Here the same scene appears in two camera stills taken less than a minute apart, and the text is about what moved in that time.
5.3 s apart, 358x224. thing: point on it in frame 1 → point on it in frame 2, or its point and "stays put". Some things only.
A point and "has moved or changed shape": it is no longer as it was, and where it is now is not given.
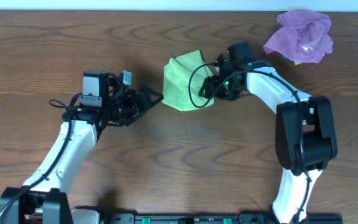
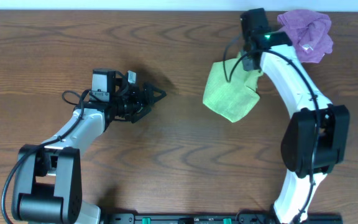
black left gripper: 136,104 stays put
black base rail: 220,218 stays put
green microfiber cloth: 177,71 has moved or changed shape
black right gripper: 209,84 → 248,66
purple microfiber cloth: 302,36 stays put
